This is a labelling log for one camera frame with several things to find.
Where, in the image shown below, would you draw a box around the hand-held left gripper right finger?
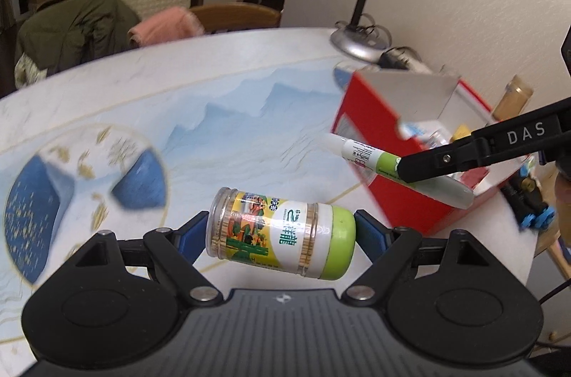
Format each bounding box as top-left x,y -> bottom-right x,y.
341,211 -> 506,306

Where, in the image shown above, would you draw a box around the red shoe box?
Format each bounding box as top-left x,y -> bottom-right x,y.
330,69 -> 538,236

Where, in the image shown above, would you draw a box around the wooden chair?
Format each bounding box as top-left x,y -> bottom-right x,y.
190,2 -> 283,34

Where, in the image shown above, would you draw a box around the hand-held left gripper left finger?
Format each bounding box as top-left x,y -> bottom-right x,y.
65,211 -> 224,307

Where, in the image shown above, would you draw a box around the toothpick jar green lid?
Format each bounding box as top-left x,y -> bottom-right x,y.
205,187 -> 358,280

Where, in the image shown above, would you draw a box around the person's right hand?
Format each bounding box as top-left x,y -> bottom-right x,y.
554,163 -> 571,244

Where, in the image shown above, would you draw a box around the black lamp cable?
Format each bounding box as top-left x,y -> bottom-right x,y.
356,14 -> 390,49

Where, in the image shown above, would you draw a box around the green jacket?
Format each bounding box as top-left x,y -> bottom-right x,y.
15,0 -> 141,77

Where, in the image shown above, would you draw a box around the white green pen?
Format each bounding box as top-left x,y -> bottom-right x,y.
328,134 -> 474,210

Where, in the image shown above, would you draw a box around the floral seat cushion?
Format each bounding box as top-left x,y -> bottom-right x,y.
13,51 -> 48,91

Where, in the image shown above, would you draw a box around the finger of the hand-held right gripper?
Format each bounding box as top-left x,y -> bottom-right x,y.
396,135 -> 490,184

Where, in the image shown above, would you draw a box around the pink cloth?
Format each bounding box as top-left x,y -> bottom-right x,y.
128,7 -> 206,46

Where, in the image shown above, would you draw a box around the white blue tube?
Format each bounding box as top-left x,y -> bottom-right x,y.
401,123 -> 441,147

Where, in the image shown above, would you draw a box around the brown bottle gold cap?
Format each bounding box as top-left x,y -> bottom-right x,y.
493,75 -> 535,122

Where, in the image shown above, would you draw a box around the black blue gloves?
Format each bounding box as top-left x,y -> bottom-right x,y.
502,167 -> 556,230

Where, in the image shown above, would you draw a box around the wooden side table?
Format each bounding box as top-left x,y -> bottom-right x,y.
533,225 -> 571,285

